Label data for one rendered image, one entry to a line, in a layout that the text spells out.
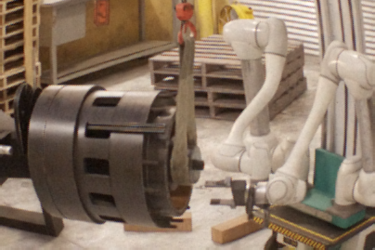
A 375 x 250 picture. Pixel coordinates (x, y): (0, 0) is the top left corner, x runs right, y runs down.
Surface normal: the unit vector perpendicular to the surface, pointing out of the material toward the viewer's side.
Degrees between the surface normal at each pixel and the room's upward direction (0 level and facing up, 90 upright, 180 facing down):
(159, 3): 90
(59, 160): 74
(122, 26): 90
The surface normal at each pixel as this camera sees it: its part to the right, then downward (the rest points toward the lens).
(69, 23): 0.76, 0.13
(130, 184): -0.25, 0.22
